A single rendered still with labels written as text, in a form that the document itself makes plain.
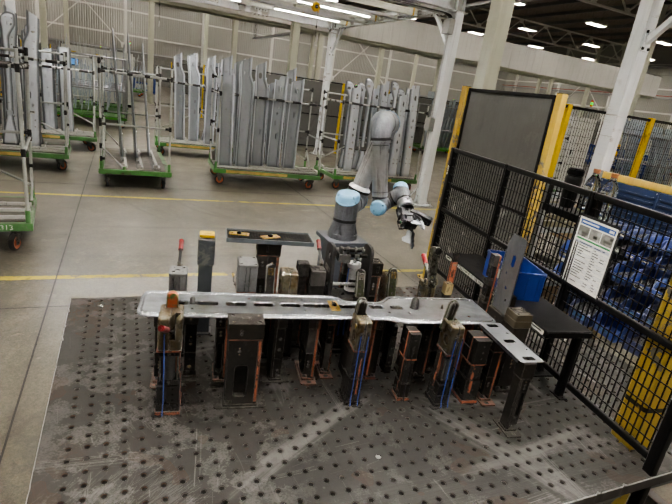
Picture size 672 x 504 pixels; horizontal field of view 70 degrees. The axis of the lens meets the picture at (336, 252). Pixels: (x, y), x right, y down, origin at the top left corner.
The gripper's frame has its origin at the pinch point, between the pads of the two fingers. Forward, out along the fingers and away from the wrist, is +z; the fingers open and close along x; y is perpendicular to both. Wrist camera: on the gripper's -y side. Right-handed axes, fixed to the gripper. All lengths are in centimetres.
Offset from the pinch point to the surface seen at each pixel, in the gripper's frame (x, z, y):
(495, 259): 10.0, 16.6, -29.1
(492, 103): -54, -207, -143
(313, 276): -1, 22, 52
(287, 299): 0, 34, 64
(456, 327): 19, 56, 7
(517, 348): 20, 65, -15
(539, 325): 16, 53, -33
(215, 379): -19, 59, 90
